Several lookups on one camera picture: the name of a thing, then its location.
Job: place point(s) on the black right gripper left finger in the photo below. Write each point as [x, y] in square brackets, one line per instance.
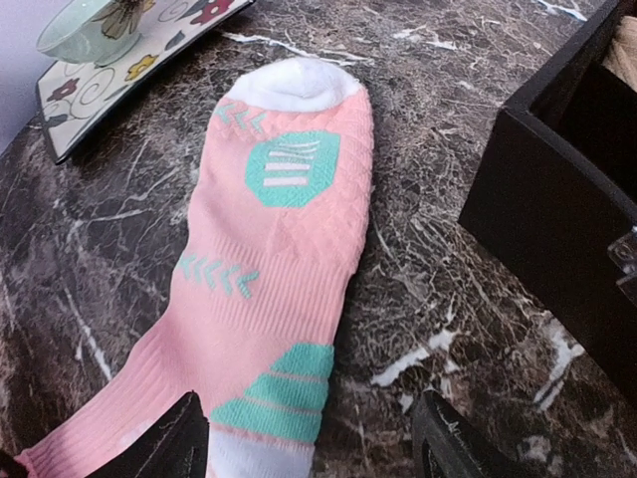
[175, 446]

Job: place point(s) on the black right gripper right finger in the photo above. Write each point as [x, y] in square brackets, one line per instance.
[445, 444]

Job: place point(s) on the pink patterned sock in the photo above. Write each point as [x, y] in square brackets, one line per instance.
[276, 227]

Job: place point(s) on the black compartment storage box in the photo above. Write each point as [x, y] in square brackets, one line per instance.
[554, 198]

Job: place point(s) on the floral square ceramic plate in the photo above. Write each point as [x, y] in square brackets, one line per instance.
[74, 99]

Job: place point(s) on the pale green ceramic bowl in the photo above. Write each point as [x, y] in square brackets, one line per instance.
[92, 31]

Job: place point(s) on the beige rolled sock in box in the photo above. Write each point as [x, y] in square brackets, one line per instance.
[621, 57]

